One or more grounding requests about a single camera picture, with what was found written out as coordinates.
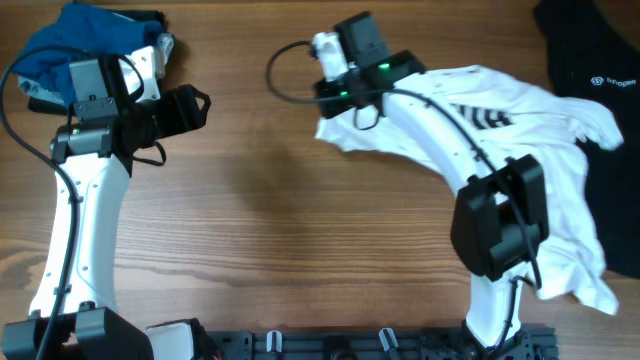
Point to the blue polo shirt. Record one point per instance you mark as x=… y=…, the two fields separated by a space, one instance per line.
x=80 y=28

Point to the black t-shirt with logo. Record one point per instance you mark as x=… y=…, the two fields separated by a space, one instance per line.
x=588 y=60

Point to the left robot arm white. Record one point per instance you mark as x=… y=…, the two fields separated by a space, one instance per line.
x=73 y=314

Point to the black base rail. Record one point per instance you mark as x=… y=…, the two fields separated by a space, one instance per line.
x=448 y=343

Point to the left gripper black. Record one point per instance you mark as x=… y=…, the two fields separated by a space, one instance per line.
x=184 y=109

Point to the light denim garment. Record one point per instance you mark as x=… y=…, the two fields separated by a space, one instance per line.
x=32 y=88

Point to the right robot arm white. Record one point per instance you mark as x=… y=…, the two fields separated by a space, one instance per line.
x=500 y=212

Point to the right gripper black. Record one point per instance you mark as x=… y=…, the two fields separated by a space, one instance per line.
x=326 y=100

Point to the white t-shirt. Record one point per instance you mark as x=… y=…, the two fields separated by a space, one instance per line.
x=507 y=118

